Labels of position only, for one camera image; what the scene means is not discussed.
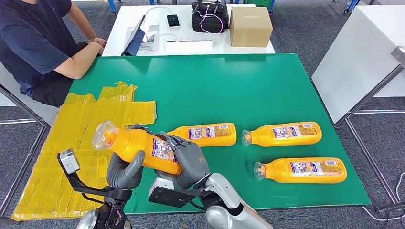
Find brown cardboard box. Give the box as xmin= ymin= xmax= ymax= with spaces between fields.
xmin=229 ymin=6 xmax=274 ymax=48

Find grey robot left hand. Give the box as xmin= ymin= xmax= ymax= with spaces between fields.
xmin=106 ymin=124 xmax=152 ymax=190

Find orange detergent bottle clear cap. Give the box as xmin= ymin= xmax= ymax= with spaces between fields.
xmin=167 ymin=122 xmax=237 ymax=148
xmin=254 ymin=157 xmax=348 ymax=185
xmin=92 ymin=120 xmax=183 ymax=176
xmin=241 ymin=121 xmax=323 ymax=147

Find thin white cable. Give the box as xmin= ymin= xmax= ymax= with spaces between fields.
xmin=143 ymin=6 xmax=179 ymax=42

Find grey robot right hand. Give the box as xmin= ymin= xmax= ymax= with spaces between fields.
xmin=154 ymin=132 xmax=211 ymax=190

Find black right camera bracket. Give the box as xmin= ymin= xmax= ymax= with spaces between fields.
xmin=148 ymin=186 xmax=206 ymax=209

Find blue tablet case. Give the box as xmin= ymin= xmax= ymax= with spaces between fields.
xmin=120 ymin=15 xmax=147 ymax=57

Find black equipment bag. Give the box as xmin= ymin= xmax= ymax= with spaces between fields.
xmin=191 ymin=0 xmax=230 ymax=34

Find pink cable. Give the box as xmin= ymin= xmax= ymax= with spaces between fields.
xmin=195 ymin=4 xmax=224 ymax=34

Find white flat box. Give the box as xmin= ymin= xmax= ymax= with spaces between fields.
xmin=164 ymin=39 xmax=213 ymax=53

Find black smartphone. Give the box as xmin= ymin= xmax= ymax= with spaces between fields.
xmin=167 ymin=14 xmax=181 ymax=29

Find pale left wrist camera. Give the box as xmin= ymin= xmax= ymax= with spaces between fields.
xmin=58 ymin=149 xmax=81 ymax=175

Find person's left hand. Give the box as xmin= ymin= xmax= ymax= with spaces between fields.
xmin=88 ymin=36 xmax=107 ymax=49

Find yellow taped cardboard sheet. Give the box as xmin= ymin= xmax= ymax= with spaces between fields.
xmin=10 ymin=81 xmax=158 ymax=221

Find large white side table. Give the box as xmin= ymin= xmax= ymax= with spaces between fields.
xmin=311 ymin=5 xmax=405 ymax=125

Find white desk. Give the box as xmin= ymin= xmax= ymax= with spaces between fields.
xmin=102 ymin=3 xmax=276 ymax=57

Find printed paper sheet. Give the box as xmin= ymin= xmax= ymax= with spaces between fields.
xmin=137 ymin=25 xmax=160 ymax=54

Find white floor cable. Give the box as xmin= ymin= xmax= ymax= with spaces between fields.
xmin=362 ymin=172 xmax=405 ymax=222

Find green plastic crate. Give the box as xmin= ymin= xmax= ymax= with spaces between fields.
xmin=243 ymin=0 xmax=272 ymax=8

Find grey metal table frame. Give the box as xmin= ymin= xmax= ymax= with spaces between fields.
xmin=333 ymin=46 xmax=405 ymax=216

